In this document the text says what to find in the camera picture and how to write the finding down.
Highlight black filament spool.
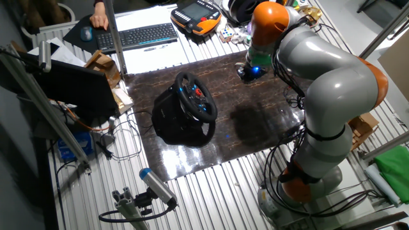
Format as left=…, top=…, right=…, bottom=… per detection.
left=228, top=0, right=259, bottom=24

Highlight green wrist adapter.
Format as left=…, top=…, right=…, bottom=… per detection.
left=247, top=47, right=272, bottom=68

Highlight black camera cable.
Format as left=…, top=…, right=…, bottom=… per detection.
left=98, top=204, right=175, bottom=224

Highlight short aluminium profile stub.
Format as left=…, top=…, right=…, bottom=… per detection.
left=111, top=187, right=151, bottom=230

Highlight silver cylindrical webcam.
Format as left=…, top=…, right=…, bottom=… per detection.
left=38, top=40, right=52, bottom=73

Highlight black gaming steering wheel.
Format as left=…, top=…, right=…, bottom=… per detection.
left=174, top=72, right=219, bottom=124

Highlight flat brown cardboard sheet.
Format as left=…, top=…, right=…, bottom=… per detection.
left=378, top=30, right=409, bottom=103

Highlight blue cardboard box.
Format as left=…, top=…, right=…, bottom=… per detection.
left=57, top=131, right=94, bottom=162

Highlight orange cable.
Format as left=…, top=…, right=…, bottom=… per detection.
left=47, top=98, right=111, bottom=132

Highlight black computer keyboard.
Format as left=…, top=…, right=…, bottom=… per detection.
left=95, top=22, right=179, bottom=55

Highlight black Logitech wheel base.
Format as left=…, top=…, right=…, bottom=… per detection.
left=151, top=88, right=217, bottom=148

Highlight orange black teach pendant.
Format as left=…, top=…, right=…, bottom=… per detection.
left=170, top=0, right=222, bottom=36

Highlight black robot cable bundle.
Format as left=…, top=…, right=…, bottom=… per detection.
left=263, top=15, right=384, bottom=221

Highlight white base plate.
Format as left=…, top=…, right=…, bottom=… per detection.
left=332, top=158, right=375, bottom=226

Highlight silver camera with blue cap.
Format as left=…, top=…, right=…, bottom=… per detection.
left=139, top=167, right=178, bottom=207

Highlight large white paper sheet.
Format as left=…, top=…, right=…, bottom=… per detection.
left=114, top=4, right=199, bottom=75

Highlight open cardboard box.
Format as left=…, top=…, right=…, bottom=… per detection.
left=84, top=49, right=122, bottom=89

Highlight white round chair frame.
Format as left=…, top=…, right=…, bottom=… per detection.
left=19, top=2, right=77, bottom=41

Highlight person's bare hand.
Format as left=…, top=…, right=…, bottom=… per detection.
left=89, top=2, right=109, bottom=31

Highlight dark brown marble mat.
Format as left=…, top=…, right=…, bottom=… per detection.
left=123, top=49, right=313, bottom=183

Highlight thin black cable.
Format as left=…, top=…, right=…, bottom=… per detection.
left=95, top=110, right=154, bottom=160

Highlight white paper roll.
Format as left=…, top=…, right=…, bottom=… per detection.
left=364, top=163, right=402, bottom=208

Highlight loose white paper sheets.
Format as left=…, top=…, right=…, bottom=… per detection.
left=27, top=37, right=87, bottom=68

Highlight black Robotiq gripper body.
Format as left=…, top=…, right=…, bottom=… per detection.
left=244, top=63, right=268, bottom=82

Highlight black mouse pad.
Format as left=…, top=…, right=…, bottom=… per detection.
left=62, top=14, right=111, bottom=55

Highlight long aluminium frame beam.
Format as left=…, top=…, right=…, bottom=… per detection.
left=359, top=1, right=409, bottom=60
left=360, top=130, right=409, bottom=162
left=0, top=44, right=92, bottom=173

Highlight upright aluminium frame post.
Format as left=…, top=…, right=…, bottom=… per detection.
left=102, top=0, right=128, bottom=76

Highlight white gold packet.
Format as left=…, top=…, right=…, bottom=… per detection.
left=111, top=86, right=135, bottom=116

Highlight black camera ball mount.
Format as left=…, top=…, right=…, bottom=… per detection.
left=134, top=188, right=156, bottom=217

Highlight dark metal bar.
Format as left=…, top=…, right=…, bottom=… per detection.
left=335, top=210, right=409, bottom=230

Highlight grey blue computer mouse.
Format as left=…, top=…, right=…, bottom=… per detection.
left=79, top=26, right=93, bottom=42

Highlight green cloth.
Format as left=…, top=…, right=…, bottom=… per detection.
left=373, top=145, right=409, bottom=205

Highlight shiny gold object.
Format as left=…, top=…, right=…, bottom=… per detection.
left=300, top=6, right=323, bottom=23

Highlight Rubik's cube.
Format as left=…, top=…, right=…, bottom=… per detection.
left=219, top=27, right=235, bottom=43

